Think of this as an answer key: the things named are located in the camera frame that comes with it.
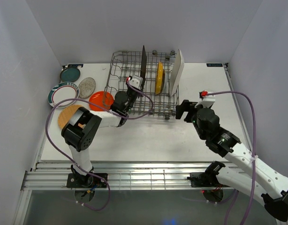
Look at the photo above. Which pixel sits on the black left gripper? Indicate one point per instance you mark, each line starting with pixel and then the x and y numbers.
pixel 139 91

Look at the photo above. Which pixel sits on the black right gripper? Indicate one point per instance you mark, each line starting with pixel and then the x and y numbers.
pixel 185 106

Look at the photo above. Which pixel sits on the yellow polka dot plate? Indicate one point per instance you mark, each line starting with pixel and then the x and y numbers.
pixel 160 78

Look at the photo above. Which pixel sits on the green square glazed plate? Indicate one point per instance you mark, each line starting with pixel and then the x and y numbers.
pixel 143 63

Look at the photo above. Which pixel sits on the white rectangular plate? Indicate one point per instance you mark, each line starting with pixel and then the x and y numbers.
pixel 176 73

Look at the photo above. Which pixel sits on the woven bamboo round plate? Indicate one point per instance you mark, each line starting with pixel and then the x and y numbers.
pixel 66 115

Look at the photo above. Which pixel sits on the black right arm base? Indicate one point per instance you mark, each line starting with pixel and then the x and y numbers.
pixel 204 179

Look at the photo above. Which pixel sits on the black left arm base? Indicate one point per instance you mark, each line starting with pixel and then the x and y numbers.
pixel 86 181

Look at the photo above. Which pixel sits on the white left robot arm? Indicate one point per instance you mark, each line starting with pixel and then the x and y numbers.
pixel 81 129

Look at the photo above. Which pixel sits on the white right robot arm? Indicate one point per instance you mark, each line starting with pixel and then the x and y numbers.
pixel 267 186

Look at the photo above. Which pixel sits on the orange round plate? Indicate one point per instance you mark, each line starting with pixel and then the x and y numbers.
pixel 102 100

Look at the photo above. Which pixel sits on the black xdof label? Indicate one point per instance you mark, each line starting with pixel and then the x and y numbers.
pixel 214 65

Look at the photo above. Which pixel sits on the speckled beige oval plate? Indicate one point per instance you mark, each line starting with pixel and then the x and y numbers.
pixel 86 87

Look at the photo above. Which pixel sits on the dark teal round plate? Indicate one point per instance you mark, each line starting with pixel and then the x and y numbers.
pixel 70 74

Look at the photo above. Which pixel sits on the black label back left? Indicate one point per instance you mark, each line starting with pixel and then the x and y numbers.
pixel 72 65

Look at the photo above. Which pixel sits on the white plate striped rim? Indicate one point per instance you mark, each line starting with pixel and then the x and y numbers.
pixel 62 91

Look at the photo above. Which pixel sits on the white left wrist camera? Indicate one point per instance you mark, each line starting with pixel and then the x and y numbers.
pixel 135 81

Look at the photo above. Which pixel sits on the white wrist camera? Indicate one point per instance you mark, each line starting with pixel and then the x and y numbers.
pixel 135 81
pixel 207 100

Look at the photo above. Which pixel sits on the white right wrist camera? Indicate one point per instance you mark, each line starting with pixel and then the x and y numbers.
pixel 207 100

